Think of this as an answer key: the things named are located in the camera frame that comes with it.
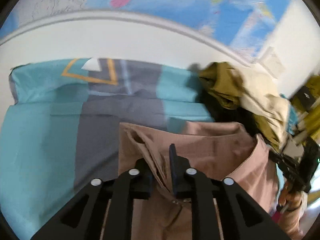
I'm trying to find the yellow-green hanging clothes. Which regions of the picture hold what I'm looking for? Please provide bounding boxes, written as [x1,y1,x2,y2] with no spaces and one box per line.
[295,75,320,144]

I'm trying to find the olive green garment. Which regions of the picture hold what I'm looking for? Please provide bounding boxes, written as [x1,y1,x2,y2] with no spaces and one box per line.
[199,62,268,143]

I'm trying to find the pink jacket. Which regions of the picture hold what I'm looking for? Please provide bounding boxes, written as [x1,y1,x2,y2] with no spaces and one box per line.
[118,122,279,239]

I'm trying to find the black small handbag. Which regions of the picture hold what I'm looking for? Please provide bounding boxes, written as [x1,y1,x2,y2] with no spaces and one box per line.
[290,86,316,112]

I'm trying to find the teal grey bed sheet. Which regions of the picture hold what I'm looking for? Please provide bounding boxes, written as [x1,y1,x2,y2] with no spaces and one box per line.
[1,58,212,239]

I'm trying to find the black garment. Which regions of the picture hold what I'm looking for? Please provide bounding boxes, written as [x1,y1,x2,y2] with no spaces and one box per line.
[198,89,260,137]

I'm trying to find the blue perforated plastic basket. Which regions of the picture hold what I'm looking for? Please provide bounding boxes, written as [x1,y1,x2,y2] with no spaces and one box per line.
[276,94,298,139]

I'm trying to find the person right hand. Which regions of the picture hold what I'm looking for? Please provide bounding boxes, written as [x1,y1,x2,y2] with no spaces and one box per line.
[278,180,303,211]

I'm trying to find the colourful wall map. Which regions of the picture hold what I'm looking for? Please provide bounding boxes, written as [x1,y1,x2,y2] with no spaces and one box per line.
[1,0,292,60]

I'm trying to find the cream garment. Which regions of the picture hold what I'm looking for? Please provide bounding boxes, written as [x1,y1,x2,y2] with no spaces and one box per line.
[231,68,290,151]

